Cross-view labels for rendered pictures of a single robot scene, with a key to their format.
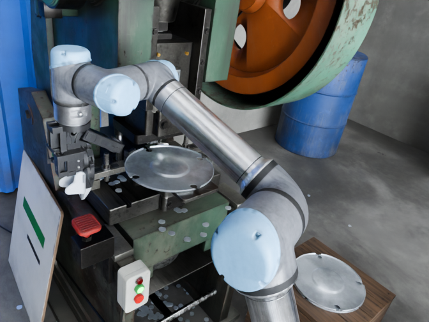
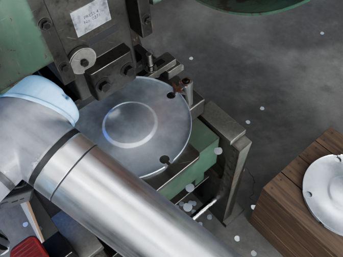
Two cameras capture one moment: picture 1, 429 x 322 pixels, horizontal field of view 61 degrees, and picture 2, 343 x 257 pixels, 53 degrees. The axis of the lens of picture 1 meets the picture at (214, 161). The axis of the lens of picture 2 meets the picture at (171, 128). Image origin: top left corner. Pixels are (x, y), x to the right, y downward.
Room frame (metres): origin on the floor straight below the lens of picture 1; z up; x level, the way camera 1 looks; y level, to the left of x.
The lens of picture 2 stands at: (0.59, -0.03, 1.45)
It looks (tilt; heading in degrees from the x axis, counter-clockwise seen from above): 56 degrees down; 9
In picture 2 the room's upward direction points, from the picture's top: 5 degrees counter-clockwise
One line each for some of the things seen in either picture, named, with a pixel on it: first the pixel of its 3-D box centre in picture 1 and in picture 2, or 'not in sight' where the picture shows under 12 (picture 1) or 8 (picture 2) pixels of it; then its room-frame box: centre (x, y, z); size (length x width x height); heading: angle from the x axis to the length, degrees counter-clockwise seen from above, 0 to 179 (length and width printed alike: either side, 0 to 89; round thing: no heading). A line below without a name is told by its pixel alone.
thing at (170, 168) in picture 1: (170, 166); (129, 123); (1.03, 0.14, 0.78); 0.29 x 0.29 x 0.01
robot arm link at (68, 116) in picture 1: (73, 112); not in sight; (0.71, 0.31, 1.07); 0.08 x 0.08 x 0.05
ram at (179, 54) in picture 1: (161, 83); (81, 17); (1.09, 0.20, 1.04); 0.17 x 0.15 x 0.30; 45
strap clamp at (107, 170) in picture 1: (103, 167); not in sight; (1.00, 0.35, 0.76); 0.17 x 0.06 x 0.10; 135
